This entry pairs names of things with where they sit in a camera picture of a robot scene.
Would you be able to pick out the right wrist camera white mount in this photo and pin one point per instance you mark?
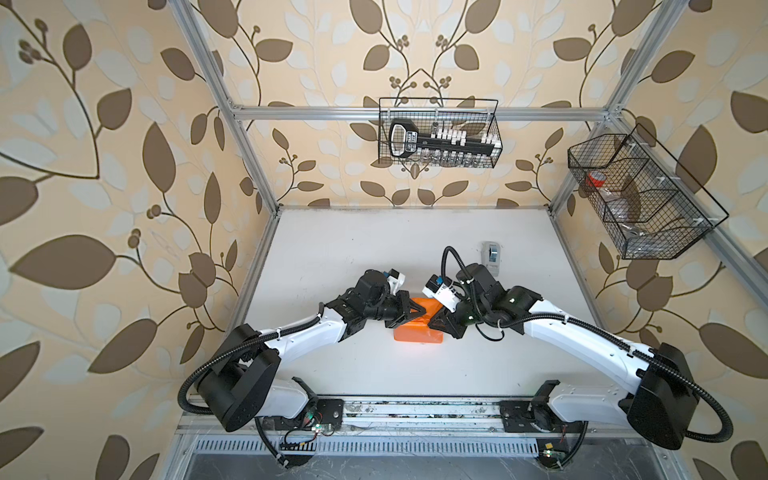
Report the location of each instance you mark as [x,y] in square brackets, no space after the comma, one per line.
[441,290]

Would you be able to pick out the orange wrapping paper sheet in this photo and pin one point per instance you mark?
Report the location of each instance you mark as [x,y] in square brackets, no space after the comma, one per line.
[417,330]

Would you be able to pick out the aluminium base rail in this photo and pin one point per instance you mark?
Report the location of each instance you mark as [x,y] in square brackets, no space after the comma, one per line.
[485,426]

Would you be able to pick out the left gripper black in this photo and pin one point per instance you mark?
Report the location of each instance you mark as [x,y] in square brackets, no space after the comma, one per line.
[405,314]

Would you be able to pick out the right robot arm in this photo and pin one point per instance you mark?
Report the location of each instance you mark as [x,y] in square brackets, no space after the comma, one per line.
[651,388]

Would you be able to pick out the black wire basket centre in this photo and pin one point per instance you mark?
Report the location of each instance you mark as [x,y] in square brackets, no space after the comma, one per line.
[473,115]

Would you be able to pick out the black tool set in basket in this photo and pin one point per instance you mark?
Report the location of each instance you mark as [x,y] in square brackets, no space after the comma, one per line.
[405,139]

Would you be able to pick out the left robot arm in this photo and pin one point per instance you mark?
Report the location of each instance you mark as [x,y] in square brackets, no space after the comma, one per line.
[240,382]

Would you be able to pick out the red capped item in basket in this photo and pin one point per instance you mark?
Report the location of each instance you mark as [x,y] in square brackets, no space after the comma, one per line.
[595,179]

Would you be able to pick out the black wire basket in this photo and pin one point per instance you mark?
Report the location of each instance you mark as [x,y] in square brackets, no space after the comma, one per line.
[473,115]
[653,206]

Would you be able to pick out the white tape dispenser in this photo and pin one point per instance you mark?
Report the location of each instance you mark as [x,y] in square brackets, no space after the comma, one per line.
[490,257]

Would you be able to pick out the black wire basket right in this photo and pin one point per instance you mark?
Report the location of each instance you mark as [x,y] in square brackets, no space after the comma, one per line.
[653,206]

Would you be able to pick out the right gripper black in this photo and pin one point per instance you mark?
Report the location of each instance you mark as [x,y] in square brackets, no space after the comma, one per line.
[448,324]

